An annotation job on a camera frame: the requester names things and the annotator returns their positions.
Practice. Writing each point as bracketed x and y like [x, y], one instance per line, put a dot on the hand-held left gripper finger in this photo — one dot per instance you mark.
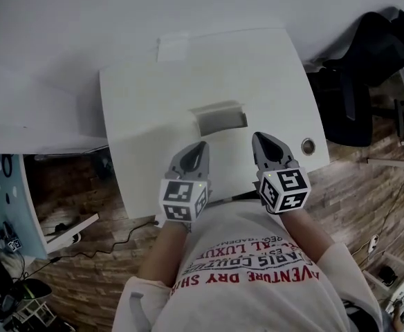
[177, 161]
[204, 164]

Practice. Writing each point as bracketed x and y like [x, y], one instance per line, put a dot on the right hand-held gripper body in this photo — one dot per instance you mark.
[288, 189]

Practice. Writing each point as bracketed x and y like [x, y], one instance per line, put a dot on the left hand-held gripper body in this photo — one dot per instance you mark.
[179, 199]

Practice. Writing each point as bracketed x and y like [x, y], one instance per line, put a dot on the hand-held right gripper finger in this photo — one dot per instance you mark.
[258, 156]
[287, 152]

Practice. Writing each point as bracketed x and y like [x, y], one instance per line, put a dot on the white box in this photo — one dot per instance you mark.
[219, 118]

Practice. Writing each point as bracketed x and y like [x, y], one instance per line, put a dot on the person's left forearm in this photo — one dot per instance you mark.
[162, 251]

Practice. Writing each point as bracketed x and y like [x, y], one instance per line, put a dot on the person's right forearm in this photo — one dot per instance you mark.
[307, 235]

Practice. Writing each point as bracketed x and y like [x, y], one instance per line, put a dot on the white power strip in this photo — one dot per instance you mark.
[373, 243]

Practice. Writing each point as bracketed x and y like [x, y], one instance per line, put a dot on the black mesh office chair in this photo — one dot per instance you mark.
[361, 81]

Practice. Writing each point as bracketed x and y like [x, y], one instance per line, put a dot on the white printed t-shirt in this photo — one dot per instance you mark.
[257, 289]

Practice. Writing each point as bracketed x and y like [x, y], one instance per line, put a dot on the white desk foot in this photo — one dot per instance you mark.
[70, 228]

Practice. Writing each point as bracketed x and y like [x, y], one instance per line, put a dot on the spare hand-held gripper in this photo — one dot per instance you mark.
[14, 244]

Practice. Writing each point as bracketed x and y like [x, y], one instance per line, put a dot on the light blue partition panel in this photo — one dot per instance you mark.
[5, 202]

